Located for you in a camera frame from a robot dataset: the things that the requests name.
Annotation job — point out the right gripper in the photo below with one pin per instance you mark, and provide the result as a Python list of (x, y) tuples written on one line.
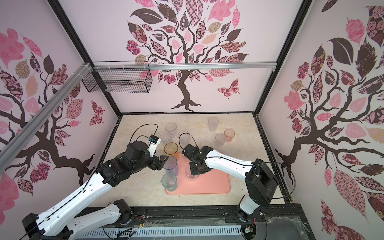
[(193, 172)]

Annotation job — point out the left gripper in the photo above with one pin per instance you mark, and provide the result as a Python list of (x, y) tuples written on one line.
[(154, 165)]

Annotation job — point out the blue-grey plastic cup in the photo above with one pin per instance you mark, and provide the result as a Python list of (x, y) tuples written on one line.
[(171, 165)]

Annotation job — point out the amber plastic cup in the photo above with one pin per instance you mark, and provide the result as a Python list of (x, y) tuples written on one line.
[(171, 149)]

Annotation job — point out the teal plastic cup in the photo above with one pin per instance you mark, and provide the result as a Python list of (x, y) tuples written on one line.
[(169, 182)]

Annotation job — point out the pink tray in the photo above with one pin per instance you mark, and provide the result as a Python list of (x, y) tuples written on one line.
[(213, 182)]

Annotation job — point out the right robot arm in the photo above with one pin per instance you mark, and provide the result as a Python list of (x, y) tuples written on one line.
[(260, 181)]

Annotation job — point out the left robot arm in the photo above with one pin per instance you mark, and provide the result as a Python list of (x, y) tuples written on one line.
[(61, 222)]

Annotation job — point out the orange-pink cup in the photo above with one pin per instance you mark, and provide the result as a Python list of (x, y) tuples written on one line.
[(229, 134)]

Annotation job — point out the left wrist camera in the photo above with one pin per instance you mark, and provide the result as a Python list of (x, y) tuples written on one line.
[(154, 141)]

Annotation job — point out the white slotted cable duct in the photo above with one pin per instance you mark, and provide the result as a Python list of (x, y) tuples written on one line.
[(165, 233)]

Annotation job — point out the black wire basket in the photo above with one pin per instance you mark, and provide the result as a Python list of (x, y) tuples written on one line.
[(119, 77)]

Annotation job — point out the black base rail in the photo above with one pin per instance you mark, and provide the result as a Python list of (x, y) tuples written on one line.
[(276, 222)]

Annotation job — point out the back aluminium rail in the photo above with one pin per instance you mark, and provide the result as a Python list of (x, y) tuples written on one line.
[(200, 66)]

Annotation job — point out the aluminium rail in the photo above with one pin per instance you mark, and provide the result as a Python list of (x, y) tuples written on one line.
[(200, 66), (11, 150)]

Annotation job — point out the left aluminium rail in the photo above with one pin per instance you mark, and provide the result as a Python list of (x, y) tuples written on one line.
[(11, 150)]

